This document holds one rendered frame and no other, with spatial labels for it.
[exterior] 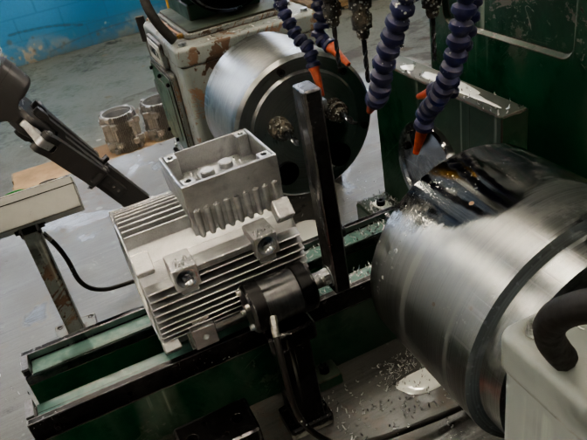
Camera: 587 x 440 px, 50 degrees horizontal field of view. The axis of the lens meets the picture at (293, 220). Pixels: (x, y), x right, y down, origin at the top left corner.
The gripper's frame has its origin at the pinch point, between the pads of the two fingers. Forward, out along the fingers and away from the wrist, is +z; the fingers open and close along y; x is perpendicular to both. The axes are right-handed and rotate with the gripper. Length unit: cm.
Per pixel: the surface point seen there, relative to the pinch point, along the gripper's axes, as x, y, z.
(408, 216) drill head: -21.1, -29.9, 10.5
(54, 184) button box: 8.9, 16.8, -0.8
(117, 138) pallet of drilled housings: 29, 241, 84
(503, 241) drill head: -24.3, -40.5, 10.2
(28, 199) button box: 12.9, 16.3, -2.3
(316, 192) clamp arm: -16.7, -20.1, 7.7
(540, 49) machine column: -50, -13, 22
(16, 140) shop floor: 89, 354, 78
